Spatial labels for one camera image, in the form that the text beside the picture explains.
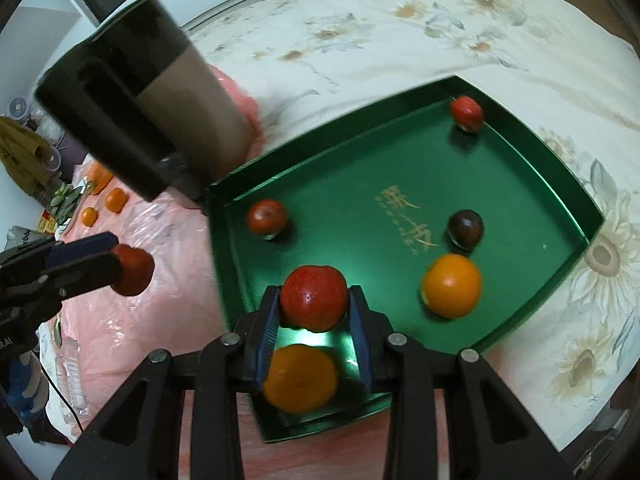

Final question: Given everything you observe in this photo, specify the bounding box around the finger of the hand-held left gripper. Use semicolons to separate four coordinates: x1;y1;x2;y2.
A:
47;232;119;267
50;254;124;302

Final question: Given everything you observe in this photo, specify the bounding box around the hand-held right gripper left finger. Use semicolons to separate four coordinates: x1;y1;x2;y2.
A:
52;285;282;480

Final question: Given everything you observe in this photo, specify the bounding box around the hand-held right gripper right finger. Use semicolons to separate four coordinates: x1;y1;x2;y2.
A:
348;285;576;480

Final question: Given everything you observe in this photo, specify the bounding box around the large red apple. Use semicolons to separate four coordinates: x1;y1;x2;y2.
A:
279;265;348;333

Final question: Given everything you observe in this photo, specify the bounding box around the green metal tray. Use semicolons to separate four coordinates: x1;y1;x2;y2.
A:
202;76;607;445

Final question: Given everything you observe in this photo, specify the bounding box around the red tomato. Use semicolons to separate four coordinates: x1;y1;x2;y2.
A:
246;199;289;238

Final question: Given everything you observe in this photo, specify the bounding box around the bok choy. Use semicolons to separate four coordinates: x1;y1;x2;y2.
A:
50;184;85;216

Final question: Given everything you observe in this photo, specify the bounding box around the orange rimmed white plate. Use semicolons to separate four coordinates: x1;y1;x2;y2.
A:
86;170;116;195

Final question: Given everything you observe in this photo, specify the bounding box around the pink plastic sheet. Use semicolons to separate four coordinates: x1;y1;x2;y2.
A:
37;62;451;480

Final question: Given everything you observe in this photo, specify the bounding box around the blue white cloth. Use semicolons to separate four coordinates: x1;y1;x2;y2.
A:
0;352;48;423

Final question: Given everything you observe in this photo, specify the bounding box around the clear plastic bottle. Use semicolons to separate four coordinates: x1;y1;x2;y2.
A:
56;336;90;413

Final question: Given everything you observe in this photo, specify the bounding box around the purple bin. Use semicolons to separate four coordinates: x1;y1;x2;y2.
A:
52;130;91;166

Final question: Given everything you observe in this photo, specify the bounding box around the olive hanging coat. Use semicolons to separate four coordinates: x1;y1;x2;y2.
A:
0;117;51;193

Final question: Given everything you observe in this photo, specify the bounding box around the floral cream bedsheet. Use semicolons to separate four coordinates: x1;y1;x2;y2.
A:
185;0;640;453

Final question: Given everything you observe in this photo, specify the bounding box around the black cable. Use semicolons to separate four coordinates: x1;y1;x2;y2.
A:
37;355;85;433

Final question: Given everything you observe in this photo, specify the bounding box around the white bed frame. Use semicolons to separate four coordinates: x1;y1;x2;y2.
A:
180;0;313;31

